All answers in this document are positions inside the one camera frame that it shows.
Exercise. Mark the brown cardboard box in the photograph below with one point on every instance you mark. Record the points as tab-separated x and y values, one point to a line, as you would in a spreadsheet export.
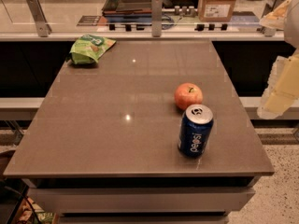
216	10

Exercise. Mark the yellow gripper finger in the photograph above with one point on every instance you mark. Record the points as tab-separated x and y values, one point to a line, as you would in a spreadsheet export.
283	88
275	19

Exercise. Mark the middle metal glass bracket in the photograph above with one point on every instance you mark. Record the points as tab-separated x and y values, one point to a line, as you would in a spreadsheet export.
156	17

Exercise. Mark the blue Pepsi can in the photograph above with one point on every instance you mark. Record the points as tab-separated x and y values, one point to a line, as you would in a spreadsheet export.
196	125

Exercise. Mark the right metal glass bracket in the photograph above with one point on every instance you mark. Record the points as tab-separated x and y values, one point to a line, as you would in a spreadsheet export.
268	31

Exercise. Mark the glass barrier panel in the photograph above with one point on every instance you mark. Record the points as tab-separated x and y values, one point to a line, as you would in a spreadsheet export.
141	18

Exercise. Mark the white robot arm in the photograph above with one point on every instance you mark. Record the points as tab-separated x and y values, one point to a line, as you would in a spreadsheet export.
291	25

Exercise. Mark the left metal glass bracket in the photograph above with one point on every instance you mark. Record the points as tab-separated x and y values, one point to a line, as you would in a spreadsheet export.
42	26

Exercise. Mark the grey table drawer unit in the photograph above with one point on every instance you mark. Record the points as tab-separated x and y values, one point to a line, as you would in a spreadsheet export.
204	205

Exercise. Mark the red apple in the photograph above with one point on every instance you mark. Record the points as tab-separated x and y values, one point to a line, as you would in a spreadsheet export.
187	94

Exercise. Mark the orange and black tray stack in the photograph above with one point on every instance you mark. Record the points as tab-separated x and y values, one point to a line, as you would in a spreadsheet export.
125	7

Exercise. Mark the metal glass bracket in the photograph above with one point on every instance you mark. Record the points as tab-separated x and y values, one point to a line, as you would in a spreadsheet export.
268	31
42	26
156	17

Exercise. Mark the green rice chip bag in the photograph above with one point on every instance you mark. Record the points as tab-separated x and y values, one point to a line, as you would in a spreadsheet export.
89	49

